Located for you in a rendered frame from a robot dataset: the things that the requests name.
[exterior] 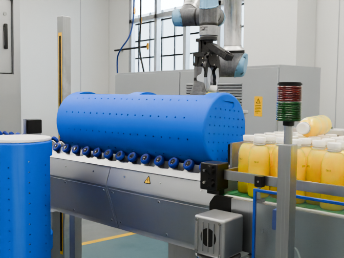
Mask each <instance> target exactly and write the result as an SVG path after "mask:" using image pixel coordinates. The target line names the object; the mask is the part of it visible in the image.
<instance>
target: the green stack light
mask: <svg viewBox="0 0 344 258"><path fill-rule="evenodd" d="M276 106H277V107H276V121H301V120H302V102H287V101H277V102H276Z"/></svg>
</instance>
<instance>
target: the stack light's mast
mask: <svg viewBox="0 0 344 258"><path fill-rule="evenodd" d="M277 85H278V86H301V85H303V84H302V83H301V82H278V84H277ZM283 126H284V144H292V139H293V126H294V121H283Z"/></svg>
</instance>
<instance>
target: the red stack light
mask: <svg viewBox="0 0 344 258"><path fill-rule="evenodd" d="M302 90H303V87H302V86H277V101H291V102H302V92H303V91H302Z"/></svg>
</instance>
